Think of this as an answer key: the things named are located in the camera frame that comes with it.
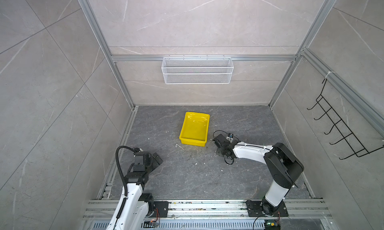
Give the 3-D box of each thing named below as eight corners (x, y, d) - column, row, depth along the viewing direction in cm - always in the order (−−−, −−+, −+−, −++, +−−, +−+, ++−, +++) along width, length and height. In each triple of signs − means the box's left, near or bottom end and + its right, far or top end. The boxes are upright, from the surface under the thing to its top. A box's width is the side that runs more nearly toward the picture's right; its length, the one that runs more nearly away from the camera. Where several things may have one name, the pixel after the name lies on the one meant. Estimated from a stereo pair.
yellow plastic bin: (179, 144, 100) (178, 138, 94) (185, 116, 115) (185, 110, 110) (206, 147, 98) (207, 142, 92) (209, 119, 114) (210, 113, 108)
